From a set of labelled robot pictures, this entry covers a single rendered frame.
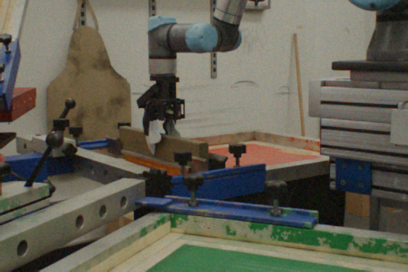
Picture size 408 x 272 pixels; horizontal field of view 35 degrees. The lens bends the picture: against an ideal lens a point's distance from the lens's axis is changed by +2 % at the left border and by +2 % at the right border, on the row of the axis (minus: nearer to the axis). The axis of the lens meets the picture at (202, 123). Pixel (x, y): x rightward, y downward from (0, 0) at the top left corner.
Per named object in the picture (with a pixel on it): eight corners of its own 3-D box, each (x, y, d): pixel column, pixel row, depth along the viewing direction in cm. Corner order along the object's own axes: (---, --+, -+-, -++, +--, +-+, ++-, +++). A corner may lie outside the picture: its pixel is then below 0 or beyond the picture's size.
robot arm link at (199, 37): (226, 22, 162) (192, 23, 169) (200, 21, 153) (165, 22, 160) (226, 53, 163) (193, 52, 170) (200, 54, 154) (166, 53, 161)
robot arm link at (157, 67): (143, 59, 168) (168, 58, 172) (143, 76, 168) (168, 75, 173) (158, 59, 161) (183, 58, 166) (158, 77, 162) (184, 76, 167)
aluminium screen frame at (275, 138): (255, 138, 231) (255, 128, 230) (389, 162, 184) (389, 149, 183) (51, 165, 185) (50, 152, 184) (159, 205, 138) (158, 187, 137)
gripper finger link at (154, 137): (153, 156, 164) (159, 121, 164) (141, 153, 169) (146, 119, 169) (163, 157, 166) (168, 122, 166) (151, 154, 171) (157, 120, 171)
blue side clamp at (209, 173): (252, 187, 159) (252, 160, 158) (266, 191, 155) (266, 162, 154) (151, 206, 141) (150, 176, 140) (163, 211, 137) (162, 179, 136)
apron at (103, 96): (128, 165, 396) (124, -5, 383) (134, 167, 391) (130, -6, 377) (46, 177, 365) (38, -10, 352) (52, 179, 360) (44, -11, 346)
